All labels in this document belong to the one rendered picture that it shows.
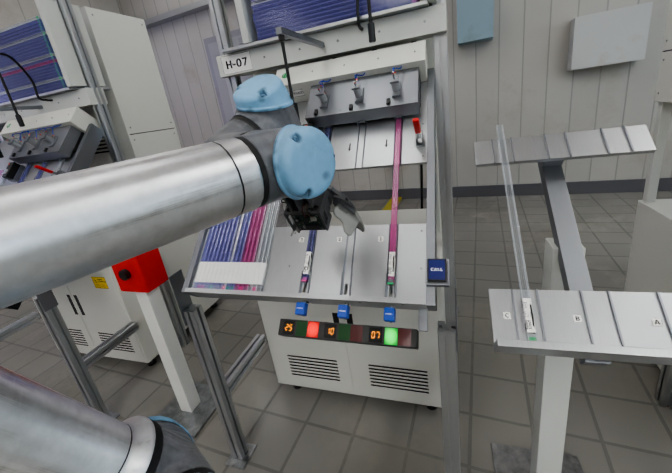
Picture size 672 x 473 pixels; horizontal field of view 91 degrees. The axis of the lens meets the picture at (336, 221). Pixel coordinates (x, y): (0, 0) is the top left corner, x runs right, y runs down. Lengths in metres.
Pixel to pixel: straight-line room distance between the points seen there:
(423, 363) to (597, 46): 3.08
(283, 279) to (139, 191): 0.66
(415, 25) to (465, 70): 2.69
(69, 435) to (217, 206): 0.30
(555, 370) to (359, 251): 0.55
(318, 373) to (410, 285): 0.79
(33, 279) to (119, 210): 0.06
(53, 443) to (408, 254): 0.67
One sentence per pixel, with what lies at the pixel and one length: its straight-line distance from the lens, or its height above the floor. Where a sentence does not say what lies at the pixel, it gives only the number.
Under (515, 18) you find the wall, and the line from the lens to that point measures 3.85.
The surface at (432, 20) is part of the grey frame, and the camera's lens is 1.14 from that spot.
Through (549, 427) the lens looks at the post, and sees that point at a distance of 1.16.
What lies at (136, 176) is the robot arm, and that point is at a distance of 0.29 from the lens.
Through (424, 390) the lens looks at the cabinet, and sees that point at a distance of 1.40.
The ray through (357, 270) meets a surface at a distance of 0.83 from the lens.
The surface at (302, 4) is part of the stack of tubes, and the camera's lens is 1.21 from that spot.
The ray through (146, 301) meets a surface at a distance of 1.47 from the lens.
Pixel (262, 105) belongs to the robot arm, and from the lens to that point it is 0.48.
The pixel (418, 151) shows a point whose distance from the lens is 0.96.
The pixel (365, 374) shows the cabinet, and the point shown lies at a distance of 1.41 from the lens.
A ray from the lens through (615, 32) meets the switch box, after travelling 3.78.
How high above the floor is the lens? 1.16
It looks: 19 degrees down
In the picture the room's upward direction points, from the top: 9 degrees counter-clockwise
